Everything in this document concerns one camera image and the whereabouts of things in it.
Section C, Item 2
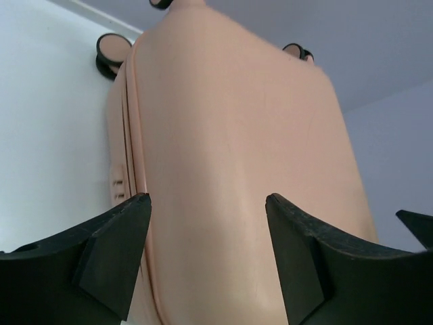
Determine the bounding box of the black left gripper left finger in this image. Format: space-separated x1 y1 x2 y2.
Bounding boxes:
1 194 152 324

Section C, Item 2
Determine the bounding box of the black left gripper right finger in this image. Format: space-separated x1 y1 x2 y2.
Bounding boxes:
265 194 432 325

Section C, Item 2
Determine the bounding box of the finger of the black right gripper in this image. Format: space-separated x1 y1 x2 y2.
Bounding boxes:
396 210 433 250

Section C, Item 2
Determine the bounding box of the pink hard-shell suitcase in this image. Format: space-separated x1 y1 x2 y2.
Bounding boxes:
96 1 377 324

